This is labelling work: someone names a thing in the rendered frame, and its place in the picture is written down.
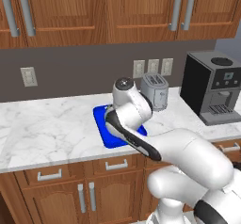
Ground grey cupboard handle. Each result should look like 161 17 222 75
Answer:
0 0 21 39
16 0 37 38
168 0 185 32
76 183 88 215
88 181 98 213
180 0 199 32

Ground wooden lower cupboard door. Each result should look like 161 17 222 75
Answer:
19 179 92 224
139 166 172 221
86 169 149 224

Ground blue tray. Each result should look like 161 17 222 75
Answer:
92 104 149 150

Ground wooden drawer front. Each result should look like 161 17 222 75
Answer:
84 153 147 179
13 163 87 190
212 138 241 164

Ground silver toaster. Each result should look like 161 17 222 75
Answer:
139 72 169 112

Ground beige wall outlet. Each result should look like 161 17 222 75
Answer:
160 57 174 77
147 58 161 75
132 59 146 79
20 66 39 88

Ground wooden cupboard door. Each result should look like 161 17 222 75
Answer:
19 179 92 224
0 0 26 51
106 0 181 45
175 0 241 41
86 169 149 224
139 166 172 221
17 0 110 49

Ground grey drawer handle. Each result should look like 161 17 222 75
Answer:
37 168 63 183
218 142 241 153
104 158 129 172

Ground grey lower cupboard handle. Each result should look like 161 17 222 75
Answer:
76 183 88 215
88 181 98 213

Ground grey upper cupboard handle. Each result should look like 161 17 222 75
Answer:
180 0 199 32
168 0 185 32
0 0 21 39
16 0 37 38

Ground black coffee machine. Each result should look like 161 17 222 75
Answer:
179 50 241 127

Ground wooden upper cupboard door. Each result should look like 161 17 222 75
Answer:
17 0 110 49
106 0 181 45
0 0 26 51
175 0 241 41

